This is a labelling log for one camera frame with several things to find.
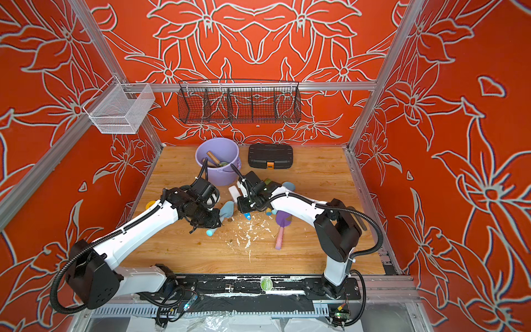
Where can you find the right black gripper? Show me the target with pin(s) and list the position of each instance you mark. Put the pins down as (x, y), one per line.
(246, 204)

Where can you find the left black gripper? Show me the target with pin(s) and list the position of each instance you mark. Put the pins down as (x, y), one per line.
(213, 223)

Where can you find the light blue trowel front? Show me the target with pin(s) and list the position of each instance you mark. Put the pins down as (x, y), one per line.
(226, 212)

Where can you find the light blue trowel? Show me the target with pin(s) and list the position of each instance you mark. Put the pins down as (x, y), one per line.
(289, 185)
(226, 212)

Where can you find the yellow square spade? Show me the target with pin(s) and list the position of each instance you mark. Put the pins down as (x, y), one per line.
(214, 159)

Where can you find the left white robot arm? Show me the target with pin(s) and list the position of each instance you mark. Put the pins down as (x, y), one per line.
(93, 274)

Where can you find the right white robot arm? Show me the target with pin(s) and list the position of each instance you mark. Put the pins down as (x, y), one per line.
(337, 226)

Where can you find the light blue trowel back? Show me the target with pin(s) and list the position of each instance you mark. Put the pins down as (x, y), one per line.
(289, 185)

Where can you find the purple plastic bucket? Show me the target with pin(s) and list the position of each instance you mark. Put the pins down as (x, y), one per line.
(221, 154)

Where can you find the black plastic tool case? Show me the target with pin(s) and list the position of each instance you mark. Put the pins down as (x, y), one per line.
(270, 156)

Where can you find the yellow tape roll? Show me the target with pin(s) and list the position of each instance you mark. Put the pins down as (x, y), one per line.
(150, 204)

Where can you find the green round sticker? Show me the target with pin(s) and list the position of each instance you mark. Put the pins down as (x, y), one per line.
(266, 284)

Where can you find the black hex key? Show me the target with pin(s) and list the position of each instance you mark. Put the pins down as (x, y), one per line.
(361, 222)

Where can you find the purple trowel pink handle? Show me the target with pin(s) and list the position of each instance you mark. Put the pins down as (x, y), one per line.
(283, 220)

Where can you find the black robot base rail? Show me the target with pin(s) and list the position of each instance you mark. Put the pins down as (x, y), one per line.
(216, 293)

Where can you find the black wire wall basket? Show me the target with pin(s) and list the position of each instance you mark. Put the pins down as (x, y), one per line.
(239, 102)

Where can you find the white wire mesh basket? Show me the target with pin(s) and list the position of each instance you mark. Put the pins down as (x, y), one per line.
(120, 108)

